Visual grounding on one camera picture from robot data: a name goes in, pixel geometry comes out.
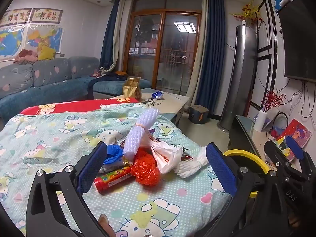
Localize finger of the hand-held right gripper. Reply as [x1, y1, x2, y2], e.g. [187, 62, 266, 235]
[264, 140, 293, 178]
[286, 136, 316, 172]

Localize yellow artificial flowers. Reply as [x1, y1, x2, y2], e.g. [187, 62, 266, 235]
[229, 1, 263, 26]

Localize wooden sliding glass door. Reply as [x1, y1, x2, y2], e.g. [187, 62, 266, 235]
[123, 0, 203, 95]

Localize white ribbed vase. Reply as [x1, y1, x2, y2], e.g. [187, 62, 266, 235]
[253, 110, 268, 132]

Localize red berry branch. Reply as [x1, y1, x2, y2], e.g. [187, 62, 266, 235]
[262, 90, 285, 113]

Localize blue grey sofa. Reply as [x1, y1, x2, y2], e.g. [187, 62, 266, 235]
[0, 56, 151, 126]

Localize pile of clothes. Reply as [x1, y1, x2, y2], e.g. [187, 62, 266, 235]
[13, 49, 39, 65]

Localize television stand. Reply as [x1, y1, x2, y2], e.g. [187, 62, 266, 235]
[227, 115, 297, 168]

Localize golden paper bag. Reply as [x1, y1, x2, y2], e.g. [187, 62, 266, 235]
[123, 76, 142, 102]

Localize country map poster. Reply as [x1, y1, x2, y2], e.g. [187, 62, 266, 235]
[26, 26, 63, 53]

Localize cartoon cat printed blanket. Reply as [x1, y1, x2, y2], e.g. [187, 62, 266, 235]
[0, 103, 235, 237]

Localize red blanket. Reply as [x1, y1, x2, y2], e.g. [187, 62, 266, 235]
[20, 97, 140, 115]

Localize world map poster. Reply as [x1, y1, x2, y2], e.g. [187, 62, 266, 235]
[0, 26, 26, 62]

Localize black wall cables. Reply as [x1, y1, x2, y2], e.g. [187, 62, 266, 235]
[284, 79, 316, 119]

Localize dark clothes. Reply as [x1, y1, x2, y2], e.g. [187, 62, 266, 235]
[95, 71, 129, 82]

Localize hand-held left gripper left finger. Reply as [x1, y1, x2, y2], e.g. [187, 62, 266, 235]
[26, 141, 116, 237]

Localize framed calligraphy poster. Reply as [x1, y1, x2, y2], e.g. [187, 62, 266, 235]
[31, 8, 63, 24]

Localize blue storage box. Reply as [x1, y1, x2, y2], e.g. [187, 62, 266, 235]
[189, 105, 209, 124]

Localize black cable loop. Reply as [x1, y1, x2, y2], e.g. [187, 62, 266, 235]
[274, 112, 289, 130]

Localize coffee table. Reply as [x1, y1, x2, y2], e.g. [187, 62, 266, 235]
[109, 87, 190, 126]

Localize short white foam net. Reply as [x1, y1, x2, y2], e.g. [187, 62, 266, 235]
[176, 146, 209, 178]

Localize beige sheer curtain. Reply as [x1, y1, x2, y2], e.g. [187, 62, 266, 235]
[189, 0, 210, 104]
[112, 0, 130, 72]

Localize white framed picture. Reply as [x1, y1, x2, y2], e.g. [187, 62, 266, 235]
[267, 107, 280, 129]

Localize yellow rim waste bin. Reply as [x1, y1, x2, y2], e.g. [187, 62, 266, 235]
[223, 149, 271, 198]

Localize grey tower air conditioner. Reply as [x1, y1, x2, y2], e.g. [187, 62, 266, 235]
[217, 25, 258, 132]

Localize blue curtain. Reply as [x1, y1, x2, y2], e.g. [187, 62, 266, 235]
[190, 0, 226, 114]
[100, 0, 121, 73]

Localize red candy tube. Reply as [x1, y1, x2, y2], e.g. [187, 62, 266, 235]
[94, 165, 134, 194]

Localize black wall television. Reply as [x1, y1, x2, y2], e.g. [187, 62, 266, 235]
[278, 0, 316, 83]

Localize red plastic bag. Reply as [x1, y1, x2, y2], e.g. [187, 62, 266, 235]
[130, 148, 161, 185]

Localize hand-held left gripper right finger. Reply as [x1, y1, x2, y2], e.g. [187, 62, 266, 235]
[206, 142, 284, 237]

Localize yellow pillow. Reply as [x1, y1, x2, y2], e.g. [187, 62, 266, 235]
[37, 45, 57, 61]

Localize colourful figure painting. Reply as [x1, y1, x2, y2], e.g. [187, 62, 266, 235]
[276, 118, 313, 162]

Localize long white foam net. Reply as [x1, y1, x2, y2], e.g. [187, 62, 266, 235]
[123, 108, 160, 161]

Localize blue plastic bag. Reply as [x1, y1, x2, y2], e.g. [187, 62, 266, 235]
[102, 144, 125, 166]

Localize silver foil wrapper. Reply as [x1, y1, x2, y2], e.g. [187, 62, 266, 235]
[99, 162, 129, 174]

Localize white plastic bag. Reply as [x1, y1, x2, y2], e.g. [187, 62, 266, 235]
[146, 128, 183, 174]

